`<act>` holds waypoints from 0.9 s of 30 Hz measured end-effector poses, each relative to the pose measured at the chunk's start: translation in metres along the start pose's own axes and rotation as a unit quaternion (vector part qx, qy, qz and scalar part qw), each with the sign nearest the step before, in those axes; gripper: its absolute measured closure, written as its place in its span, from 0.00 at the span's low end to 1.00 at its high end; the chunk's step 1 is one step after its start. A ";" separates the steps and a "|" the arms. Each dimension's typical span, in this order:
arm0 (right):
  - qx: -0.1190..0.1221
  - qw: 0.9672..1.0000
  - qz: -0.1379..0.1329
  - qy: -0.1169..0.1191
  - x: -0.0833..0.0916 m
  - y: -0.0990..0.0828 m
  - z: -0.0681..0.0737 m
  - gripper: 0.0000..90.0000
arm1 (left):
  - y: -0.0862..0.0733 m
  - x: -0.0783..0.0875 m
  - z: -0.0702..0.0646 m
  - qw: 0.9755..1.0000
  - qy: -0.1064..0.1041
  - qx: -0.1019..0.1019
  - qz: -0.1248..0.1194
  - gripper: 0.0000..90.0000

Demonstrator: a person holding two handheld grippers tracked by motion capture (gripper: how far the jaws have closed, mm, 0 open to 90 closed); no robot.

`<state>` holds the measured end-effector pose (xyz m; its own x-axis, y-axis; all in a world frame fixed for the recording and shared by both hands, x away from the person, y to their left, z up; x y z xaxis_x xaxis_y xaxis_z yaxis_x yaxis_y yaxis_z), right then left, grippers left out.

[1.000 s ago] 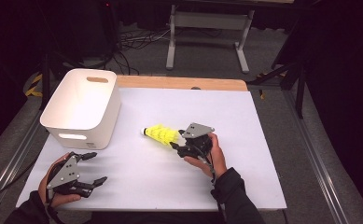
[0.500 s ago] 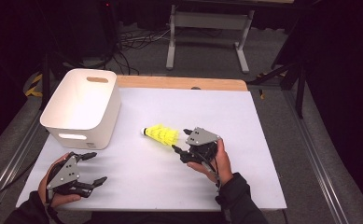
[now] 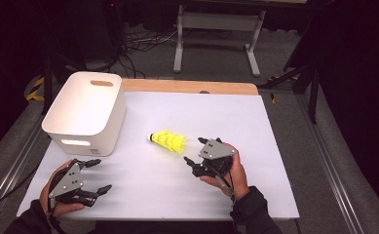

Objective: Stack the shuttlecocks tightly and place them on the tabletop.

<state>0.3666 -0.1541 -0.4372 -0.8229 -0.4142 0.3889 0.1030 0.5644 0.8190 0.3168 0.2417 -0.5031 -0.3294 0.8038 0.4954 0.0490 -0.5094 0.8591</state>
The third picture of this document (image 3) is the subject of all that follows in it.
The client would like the black angled stand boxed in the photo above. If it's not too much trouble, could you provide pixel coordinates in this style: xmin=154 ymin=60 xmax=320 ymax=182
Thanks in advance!
xmin=258 ymin=61 xmax=322 ymax=125

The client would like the person's left hand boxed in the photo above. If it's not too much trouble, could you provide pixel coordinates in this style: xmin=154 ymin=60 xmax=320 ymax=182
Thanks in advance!
xmin=39 ymin=159 xmax=86 ymax=218

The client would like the black floor cable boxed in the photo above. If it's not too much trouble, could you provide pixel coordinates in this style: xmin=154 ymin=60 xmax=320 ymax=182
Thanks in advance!
xmin=0 ymin=165 xmax=39 ymax=217

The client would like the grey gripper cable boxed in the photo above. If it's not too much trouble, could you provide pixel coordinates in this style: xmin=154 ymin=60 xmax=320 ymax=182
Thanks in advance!
xmin=206 ymin=162 xmax=239 ymax=207

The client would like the yellow black hazard tape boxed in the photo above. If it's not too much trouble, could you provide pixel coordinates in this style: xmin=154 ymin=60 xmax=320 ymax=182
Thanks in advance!
xmin=267 ymin=76 xmax=278 ymax=105
xmin=25 ymin=76 xmax=45 ymax=102

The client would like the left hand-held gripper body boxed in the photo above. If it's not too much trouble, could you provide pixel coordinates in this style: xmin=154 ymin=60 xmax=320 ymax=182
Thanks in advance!
xmin=47 ymin=158 xmax=95 ymax=208

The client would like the grey metal frame desk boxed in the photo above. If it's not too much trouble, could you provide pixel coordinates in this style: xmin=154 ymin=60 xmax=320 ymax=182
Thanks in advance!
xmin=172 ymin=0 xmax=308 ymax=78

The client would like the yellow shuttlecock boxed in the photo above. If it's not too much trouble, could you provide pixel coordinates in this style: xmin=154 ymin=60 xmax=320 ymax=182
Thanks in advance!
xmin=174 ymin=135 xmax=188 ymax=155
xmin=147 ymin=130 xmax=175 ymax=150
xmin=165 ymin=131 xmax=182 ymax=153

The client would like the white table cover sheet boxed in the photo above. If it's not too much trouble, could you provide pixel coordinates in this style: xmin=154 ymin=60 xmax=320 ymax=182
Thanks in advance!
xmin=16 ymin=91 xmax=300 ymax=222

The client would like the person's right hand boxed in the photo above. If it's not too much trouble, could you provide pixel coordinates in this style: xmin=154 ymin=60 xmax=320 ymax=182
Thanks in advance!
xmin=200 ymin=141 xmax=250 ymax=202

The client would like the white plastic storage bin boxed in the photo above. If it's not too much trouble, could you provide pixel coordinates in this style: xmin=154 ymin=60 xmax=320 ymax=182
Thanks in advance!
xmin=41 ymin=71 xmax=127 ymax=158

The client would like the tangle of floor cables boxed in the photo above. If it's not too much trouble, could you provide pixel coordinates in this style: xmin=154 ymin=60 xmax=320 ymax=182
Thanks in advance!
xmin=112 ymin=28 xmax=178 ymax=79

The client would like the aluminium floor rail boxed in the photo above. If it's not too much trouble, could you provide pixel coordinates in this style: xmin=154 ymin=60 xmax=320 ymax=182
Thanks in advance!
xmin=295 ymin=94 xmax=366 ymax=234
xmin=0 ymin=116 xmax=50 ymax=234

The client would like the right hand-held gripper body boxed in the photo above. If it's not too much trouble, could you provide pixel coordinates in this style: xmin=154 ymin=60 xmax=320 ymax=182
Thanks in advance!
xmin=191 ymin=136 xmax=238 ymax=179

